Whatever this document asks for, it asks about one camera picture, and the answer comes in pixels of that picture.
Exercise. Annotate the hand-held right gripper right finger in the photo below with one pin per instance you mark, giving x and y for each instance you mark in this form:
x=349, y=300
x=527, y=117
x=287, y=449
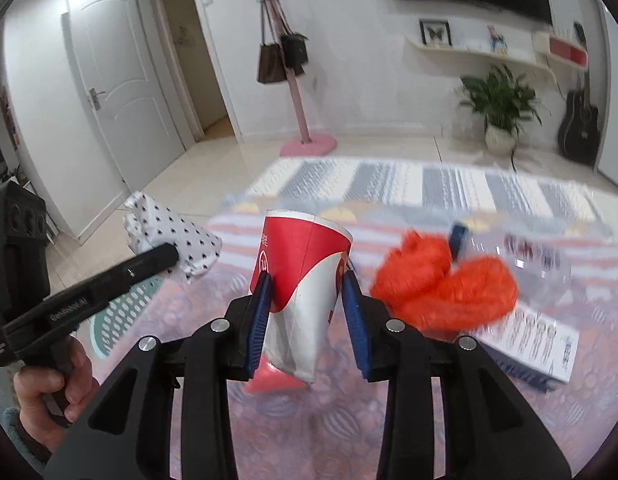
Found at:
x=353, y=317

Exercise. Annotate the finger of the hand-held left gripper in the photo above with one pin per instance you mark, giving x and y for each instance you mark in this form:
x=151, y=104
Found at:
x=139, y=266

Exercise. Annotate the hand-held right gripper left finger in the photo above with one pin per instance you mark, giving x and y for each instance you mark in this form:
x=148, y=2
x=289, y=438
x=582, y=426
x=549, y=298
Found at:
x=262, y=305

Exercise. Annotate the white black-dotted cloth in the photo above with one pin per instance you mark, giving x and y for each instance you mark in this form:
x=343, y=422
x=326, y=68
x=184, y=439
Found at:
x=184, y=232

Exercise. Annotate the red and white paper cup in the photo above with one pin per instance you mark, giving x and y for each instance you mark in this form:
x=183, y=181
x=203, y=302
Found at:
x=304, y=265

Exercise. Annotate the person's left forearm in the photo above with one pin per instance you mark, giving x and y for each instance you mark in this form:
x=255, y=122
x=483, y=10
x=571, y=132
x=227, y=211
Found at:
x=24, y=442

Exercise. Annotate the person's left hand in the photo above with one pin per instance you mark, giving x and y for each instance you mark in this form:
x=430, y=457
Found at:
x=41, y=400

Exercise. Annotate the orange mesh net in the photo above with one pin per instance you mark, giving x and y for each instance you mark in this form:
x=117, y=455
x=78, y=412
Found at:
x=444, y=285

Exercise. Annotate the pink patterned tablecloth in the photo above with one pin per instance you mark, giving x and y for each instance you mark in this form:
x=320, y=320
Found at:
x=314, y=430

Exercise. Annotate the grey striped rug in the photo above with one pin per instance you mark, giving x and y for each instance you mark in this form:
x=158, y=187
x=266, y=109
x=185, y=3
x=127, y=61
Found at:
x=414, y=182

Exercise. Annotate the white door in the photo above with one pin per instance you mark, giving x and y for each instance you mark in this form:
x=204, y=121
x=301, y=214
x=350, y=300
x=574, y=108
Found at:
x=119, y=100

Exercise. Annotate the white and blue box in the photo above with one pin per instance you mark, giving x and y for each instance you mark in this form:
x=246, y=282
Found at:
x=534, y=340

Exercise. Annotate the pink coat rack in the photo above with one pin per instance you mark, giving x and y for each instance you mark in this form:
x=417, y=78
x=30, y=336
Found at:
x=301, y=125

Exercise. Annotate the clear plastic bottle blue cap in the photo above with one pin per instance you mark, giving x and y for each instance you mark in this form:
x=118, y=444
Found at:
x=529, y=260

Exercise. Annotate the brown handbag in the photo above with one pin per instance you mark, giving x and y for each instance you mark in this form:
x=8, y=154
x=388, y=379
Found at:
x=271, y=65

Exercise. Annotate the green potted plant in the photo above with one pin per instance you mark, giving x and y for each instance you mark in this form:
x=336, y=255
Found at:
x=501, y=105

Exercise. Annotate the black guitar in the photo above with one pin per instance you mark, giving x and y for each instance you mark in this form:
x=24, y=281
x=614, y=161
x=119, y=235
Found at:
x=581, y=127

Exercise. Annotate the small colourful figurine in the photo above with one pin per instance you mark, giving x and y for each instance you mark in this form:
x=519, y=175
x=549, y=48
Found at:
x=497, y=40

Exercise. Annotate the white wall shelf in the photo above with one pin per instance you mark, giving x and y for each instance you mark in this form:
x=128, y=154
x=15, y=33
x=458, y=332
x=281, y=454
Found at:
x=479, y=55

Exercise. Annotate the black butterfly picture frame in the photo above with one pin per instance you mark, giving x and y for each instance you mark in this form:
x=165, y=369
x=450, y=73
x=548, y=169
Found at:
x=435, y=33

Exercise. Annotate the red and white wall cabinet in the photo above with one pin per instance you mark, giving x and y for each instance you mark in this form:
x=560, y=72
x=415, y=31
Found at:
x=564, y=50

